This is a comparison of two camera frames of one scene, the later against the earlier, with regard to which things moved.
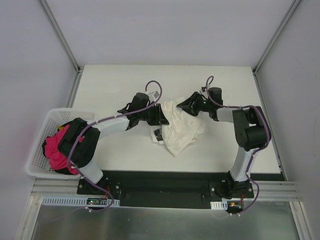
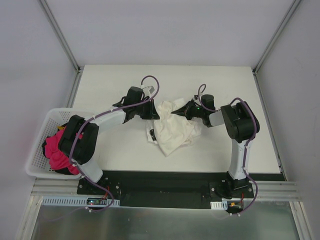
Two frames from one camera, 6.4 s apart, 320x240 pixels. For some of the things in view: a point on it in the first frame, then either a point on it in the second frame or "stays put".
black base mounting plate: (163, 189) stays put
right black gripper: (196, 104) → (188, 110)
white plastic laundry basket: (37, 166) stays put
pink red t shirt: (56, 161) stays put
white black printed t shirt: (156, 133) → (195, 132)
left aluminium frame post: (61, 35) stays put
